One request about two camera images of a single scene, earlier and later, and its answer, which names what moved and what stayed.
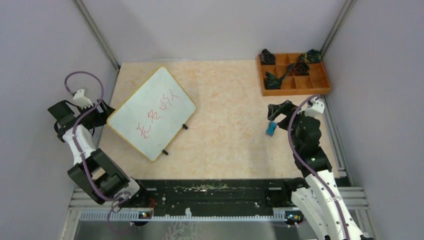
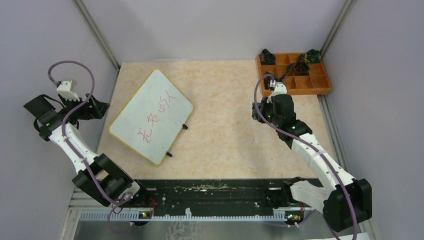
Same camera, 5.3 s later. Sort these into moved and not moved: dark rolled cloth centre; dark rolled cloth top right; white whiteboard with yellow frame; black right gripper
Moved: black right gripper
Not moved: white whiteboard with yellow frame; dark rolled cloth centre; dark rolled cloth top right
